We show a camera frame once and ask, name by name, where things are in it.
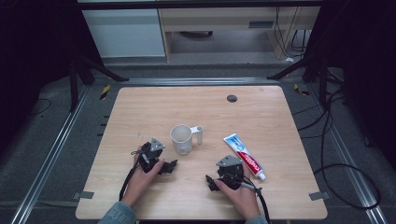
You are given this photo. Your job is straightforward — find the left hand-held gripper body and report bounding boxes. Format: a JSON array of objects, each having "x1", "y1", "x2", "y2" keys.
[{"x1": 131, "y1": 137, "x2": 166, "y2": 174}]

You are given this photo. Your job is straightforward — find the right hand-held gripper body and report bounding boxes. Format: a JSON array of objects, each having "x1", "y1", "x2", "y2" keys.
[{"x1": 215, "y1": 154, "x2": 246, "y2": 190}]

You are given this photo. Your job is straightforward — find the person's right hand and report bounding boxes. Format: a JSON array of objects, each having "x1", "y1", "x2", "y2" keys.
[{"x1": 214, "y1": 164, "x2": 262, "y2": 220}]

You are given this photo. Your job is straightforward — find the person's left hand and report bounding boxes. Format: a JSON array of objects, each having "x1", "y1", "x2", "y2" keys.
[{"x1": 121, "y1": 154, "x2": 165, "y2": 209}]

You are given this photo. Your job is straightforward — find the toothpaste tube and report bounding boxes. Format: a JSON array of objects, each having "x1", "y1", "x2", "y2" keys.
[{"x1": 222, "y1": 133, "x2": 267, "y2": 182}]

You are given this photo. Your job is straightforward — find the grey tape piece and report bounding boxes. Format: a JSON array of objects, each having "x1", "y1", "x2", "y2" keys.
[
  {"x1": 72, "y1": 190, "x2": 95, "y2": 201},
  {"x1": 308, "y1": 190, "x2": 331, "y2": 202}
]

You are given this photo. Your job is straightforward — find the yellow black tape strip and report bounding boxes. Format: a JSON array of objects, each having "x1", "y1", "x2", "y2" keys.
[
  {"x1": 293, "y1": 82, "x2": 311, "y2": 97},
  {"x1": 99, "y1": 84, "x2": 112, "y2": 101}
]

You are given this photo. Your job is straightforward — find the black metal stand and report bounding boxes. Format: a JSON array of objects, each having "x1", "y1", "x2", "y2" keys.
[
  {"x1": 68, "y1": 52, "x2": 130, "y2": 113},
  {"x1": 266, "y1": 52, "x2": 345, "y2": 108}
]

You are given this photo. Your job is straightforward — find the white cabinet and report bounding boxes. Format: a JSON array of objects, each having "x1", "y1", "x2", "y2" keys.
[{"x1": 81, "y1": 7, "x2": 166, "y2": 59}]

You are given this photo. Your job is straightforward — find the black curtain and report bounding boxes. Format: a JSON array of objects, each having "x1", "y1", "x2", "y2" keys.
[
  {"x1": 306, "y1": 0, "x2": 396, "y2": 171},
  {"x1": 0, "y1": 0, "x2": 104, "y2": 153}
]

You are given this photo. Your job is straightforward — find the white cup with handle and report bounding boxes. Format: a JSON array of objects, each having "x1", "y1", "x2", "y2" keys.
[{"x1": 169, "y1": 123, "x2": 205, "y2": 156}]

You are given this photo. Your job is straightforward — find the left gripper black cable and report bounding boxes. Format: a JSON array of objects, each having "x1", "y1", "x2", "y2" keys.
[{"x1": 119, "y1": 163, "x2": 140, "y2": 202}]

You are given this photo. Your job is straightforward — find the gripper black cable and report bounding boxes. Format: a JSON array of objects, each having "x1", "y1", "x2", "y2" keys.
[
  {"x1": 238, "y1": 175, "x2": 272, "y2": 224},
  {"x1": 119, "y1": 163, "x2": 140, "y2": 202}
]

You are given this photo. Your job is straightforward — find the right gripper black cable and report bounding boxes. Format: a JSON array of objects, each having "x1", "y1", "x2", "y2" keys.
[{"x1": 238, "y1": 175, "x2": 272, "y2": 224}]

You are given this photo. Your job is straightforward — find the aluminium floor rail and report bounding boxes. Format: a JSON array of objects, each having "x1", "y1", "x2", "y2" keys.
[
  {"x1": 306, "y1": 83, "x2": 390, "y2": 224},
  {"x1": 10, "y1": 85, "x2": 92, "y2": 224}
]

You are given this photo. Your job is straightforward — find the thin black floor cable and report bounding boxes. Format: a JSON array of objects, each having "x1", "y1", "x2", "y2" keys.
[{"x1": 29, "y1": 97, "x2": 52, "y2": 117}]

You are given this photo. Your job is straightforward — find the black cables under desk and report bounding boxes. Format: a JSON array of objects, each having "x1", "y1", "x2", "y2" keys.
[{"x1": 274, "y1": 7, "x2": 312, "y2": 60}]

